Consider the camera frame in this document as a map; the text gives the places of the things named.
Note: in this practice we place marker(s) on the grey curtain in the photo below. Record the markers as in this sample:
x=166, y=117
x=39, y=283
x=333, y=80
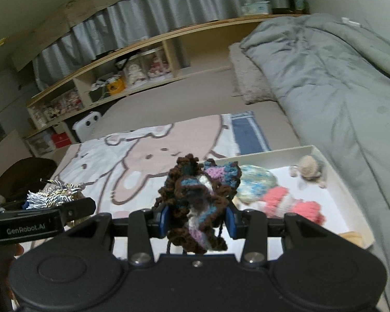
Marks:
x=169, y=9

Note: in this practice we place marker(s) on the white plastic device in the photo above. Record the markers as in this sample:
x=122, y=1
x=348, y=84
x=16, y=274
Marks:
x=87, y=126

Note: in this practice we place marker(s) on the beige crochet doll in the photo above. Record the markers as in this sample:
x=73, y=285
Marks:
x=308, y=165

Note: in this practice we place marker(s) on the dark brown chair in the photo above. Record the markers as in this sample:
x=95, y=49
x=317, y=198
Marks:
x=22, y=175

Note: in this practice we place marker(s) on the beige fluffy pillow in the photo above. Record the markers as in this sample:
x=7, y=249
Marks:
x=250, y=78

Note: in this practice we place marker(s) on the blue green crochet round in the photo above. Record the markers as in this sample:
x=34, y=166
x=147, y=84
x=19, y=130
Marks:
x=256, y=182

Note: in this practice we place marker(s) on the tissue box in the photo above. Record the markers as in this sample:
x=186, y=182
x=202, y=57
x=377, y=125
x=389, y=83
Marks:
x=256, y=8

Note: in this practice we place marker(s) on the printed cartoon blanket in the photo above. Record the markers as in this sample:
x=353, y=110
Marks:
x=143, y=156

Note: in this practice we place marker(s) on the clear storage box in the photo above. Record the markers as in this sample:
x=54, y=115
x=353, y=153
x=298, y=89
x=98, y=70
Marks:
x=40, y=144

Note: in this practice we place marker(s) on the wooden shelf unit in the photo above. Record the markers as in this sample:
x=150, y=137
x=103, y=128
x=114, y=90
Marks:
x=178, y=55

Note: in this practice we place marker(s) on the silver white tassel item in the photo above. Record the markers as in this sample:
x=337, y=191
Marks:
x=52, y=195

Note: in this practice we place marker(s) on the pink dressed doll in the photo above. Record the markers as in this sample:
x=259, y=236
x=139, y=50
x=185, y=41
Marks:
x=158, y=66

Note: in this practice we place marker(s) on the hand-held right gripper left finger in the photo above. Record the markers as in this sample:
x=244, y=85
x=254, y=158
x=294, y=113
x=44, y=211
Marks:
x=164, y=219

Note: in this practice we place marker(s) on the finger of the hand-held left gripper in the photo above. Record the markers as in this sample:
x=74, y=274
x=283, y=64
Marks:
x=79, y=208

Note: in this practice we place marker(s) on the grey duvet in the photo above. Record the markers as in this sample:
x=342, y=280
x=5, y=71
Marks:
x=328, y=87

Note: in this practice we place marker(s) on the brown multicolour crochet item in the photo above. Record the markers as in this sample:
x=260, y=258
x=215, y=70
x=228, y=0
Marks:
x=188, y=198

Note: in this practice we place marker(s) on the white charger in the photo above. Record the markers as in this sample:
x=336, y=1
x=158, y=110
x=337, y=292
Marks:
x=351, y=22

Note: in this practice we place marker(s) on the tan crochet item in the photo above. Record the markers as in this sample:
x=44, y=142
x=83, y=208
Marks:
x=352, y=238

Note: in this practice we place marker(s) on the row of small figurines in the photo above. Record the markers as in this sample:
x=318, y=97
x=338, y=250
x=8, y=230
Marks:
x=57, y=105

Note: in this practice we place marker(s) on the cream dressed doll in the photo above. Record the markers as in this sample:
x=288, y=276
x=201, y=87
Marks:
x=135, y=73

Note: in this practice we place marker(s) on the red box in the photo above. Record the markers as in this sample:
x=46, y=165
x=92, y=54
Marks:
x=61, y=141

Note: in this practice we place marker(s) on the pink crochet doll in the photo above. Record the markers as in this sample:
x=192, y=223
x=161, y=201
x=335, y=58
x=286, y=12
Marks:
x=279, y=201

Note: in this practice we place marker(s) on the person's left hand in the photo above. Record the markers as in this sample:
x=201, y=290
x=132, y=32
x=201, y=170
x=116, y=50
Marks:
x=19, y=250

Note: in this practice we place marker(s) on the yellow box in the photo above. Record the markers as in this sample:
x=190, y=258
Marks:
x=115, y=87

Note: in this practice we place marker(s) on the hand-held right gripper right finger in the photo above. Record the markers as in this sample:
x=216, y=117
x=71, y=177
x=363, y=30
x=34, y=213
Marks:
x=234, y=222

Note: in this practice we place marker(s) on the white shallow box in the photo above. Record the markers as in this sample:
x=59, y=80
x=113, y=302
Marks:
x=328, y=208

